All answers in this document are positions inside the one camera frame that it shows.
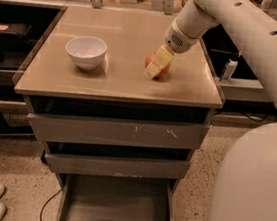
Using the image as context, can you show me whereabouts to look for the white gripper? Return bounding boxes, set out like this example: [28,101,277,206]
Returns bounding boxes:
[144,20,200,80]

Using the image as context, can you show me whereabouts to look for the red apple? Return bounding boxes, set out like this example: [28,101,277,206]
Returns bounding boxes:
[144,52,170,79]

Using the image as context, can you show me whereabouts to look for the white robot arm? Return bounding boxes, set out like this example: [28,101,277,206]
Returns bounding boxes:
[145,0,277,221]

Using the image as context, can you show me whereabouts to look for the top grey drawer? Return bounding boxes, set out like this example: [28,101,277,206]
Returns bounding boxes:
[28,113,208,150]

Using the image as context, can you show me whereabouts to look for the grey drawer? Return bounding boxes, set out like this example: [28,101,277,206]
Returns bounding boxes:
[45,153,189,179]
[28,113,208,150]
[57,174,173,221]

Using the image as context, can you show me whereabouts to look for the grey drawer cabinet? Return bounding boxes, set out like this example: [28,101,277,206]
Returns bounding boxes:
[0,0,235,221]

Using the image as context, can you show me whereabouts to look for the middle grey drawer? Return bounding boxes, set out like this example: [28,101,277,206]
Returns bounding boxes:
[45,153,189,179]

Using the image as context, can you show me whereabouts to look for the bottom grey drawer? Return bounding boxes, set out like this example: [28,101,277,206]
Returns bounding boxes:
[57,174,173,221]

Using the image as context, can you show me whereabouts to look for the white bottle with nozzle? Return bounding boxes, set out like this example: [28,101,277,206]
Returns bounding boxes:
[220,53,240,83]

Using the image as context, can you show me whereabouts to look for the white ceramic bowl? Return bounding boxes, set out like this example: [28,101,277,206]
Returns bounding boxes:
[65,36,108,70]

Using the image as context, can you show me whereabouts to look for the dark flat box on shelf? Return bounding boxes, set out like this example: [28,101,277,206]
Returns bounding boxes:
[0,22,31,37]

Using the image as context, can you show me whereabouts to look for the black floor cable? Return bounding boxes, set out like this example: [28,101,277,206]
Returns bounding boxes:
[38,185,64,221]

